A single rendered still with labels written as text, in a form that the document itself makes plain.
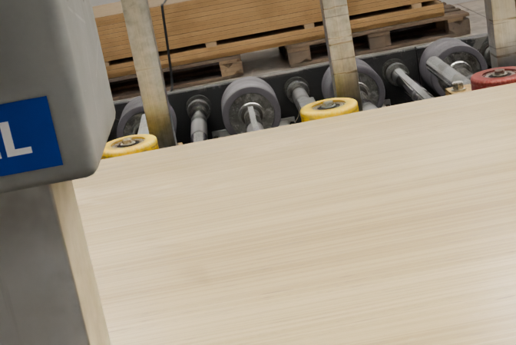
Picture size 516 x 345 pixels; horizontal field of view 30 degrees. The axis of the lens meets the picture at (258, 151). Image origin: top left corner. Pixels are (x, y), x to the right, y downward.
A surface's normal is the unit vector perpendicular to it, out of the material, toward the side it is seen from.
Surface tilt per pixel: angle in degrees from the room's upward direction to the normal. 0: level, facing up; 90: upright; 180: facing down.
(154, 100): 90
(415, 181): 0
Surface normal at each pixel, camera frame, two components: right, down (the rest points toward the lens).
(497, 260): -0.18, -0.95
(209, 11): 0.08, 0.26
